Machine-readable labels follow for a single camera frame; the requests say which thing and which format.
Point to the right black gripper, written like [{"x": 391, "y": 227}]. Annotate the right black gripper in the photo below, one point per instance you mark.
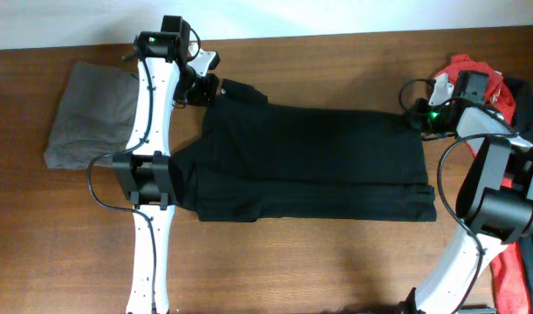
[{"x": 417, "y": 118}]

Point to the red garment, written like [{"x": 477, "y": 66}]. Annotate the red garment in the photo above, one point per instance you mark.
[{"x": 509, "y": 287}]

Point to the dark navy garment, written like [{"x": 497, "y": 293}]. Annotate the dark navy garment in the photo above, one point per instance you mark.
[{"x": 523, "y": 122}]

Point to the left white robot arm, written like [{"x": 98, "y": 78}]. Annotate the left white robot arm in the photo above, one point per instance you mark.
[{"x": 173, "y": 73}]

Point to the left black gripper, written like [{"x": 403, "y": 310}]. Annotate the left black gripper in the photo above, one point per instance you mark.
[{"x": 207, "y": 92}]

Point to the black t-shirt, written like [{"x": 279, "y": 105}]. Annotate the black t-shirt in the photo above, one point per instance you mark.
[{"x": 259, "y": 160}]

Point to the grey folded garment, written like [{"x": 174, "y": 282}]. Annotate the grey folded garment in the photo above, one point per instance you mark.
[{"x": 95, "y": 116}]

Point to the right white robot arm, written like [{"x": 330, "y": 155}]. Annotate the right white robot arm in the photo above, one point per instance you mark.
[{"x": 493, "y": 208}]

